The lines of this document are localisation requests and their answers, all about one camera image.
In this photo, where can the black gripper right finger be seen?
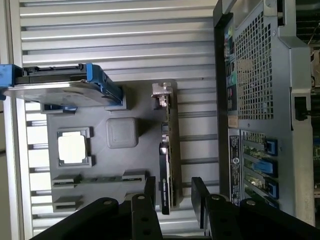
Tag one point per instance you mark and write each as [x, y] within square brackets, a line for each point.
[220, 220]

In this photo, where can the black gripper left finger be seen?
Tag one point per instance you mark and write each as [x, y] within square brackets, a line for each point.
[142, 220]

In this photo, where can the green graphics card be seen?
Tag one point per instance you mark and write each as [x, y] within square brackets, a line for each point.
[164, 175]

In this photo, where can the green RAM stick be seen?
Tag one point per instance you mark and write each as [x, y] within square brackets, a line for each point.
[105, 180]

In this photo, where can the grey parts rack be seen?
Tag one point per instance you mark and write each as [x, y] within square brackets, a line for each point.
[140, 160]

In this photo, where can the blue expansion slot clip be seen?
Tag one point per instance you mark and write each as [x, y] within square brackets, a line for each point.
[273, 189]
[265, 168]
[271, 146]

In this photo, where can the silver CPU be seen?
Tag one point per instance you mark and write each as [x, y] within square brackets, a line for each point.
[73, 148]

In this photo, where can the open grey PC case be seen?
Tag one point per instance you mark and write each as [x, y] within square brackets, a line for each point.
[282, 100]

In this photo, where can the hard disk in blue carrier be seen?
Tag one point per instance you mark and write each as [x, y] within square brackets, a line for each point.
[62, 92]

